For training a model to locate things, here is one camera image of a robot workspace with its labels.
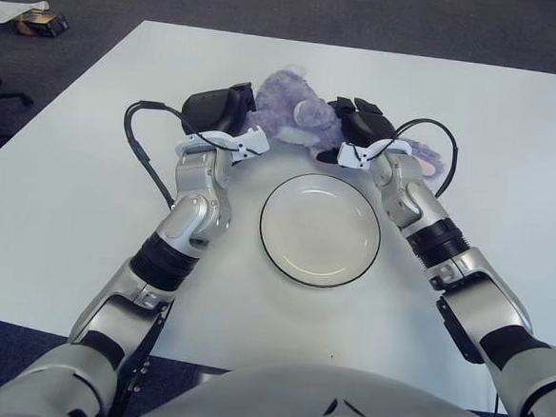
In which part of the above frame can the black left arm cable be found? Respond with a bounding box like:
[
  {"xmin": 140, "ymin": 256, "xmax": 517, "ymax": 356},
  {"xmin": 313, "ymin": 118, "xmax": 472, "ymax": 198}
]
[{"xmin": 118, "ymin": 98, "xmax": 186, "ymax": 210}]

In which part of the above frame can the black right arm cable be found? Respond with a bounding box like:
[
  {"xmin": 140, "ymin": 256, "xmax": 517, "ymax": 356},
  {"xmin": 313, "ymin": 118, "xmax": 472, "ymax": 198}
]
[{"xmin": 387, "ymin": 114, "xmax": 461, "ymax": 199}]

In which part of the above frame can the white plate black rim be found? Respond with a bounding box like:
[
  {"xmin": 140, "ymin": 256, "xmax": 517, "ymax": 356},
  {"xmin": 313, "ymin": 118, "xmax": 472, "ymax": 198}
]
[{"xmin": 254, "ymin": 169, "xmax": 385, "ymax": 292}]

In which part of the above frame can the grey robot torso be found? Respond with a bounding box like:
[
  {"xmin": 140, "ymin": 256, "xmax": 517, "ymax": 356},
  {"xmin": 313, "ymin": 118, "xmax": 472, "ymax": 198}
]
[{"xmin": 124, "ymin": 350, "xmax": 553, "ymax": 417}]

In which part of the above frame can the purple plush bunny doll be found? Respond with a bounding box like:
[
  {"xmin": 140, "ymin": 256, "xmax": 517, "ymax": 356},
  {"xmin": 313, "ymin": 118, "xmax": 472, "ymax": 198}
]
[{"xmin": 242, "ymin": 63, "xmax": 449, "ymax": 181}]

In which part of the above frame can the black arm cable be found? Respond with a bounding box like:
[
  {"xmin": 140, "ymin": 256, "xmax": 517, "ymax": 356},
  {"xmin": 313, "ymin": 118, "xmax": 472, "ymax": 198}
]
[
  {"xmin": 387, "ymin": 114, "xmax": 461, "ymax": 199},
  {"xmin": 118, "ymin": 98, "xmax": 186, "ymax": 210}
]

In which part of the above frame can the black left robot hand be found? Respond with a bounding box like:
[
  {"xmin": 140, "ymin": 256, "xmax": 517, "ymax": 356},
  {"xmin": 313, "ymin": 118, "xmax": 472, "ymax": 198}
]
[{"xmin": 179, "ymin": 76, "xmax": 260, "ymax": 141}]

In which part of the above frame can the black and gold box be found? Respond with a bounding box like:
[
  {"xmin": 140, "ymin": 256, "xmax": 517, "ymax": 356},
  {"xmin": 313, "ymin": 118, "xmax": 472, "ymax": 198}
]
[{"xmin": 10, "ymin": 6, "xmax": 71, "ymax": 40}]

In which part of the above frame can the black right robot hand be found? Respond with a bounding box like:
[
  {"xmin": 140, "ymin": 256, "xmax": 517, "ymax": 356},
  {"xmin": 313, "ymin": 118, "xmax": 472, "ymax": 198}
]
[{"xmin": 314, "ymin": 94, "xmax": 397, "ymax": 169}]

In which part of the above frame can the black office chair base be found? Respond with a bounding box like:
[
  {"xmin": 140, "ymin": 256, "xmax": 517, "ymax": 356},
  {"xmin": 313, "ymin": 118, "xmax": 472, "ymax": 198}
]
[{"xmin": 0, "ymin": 71, "xmax": 36, "ymax": 107}]

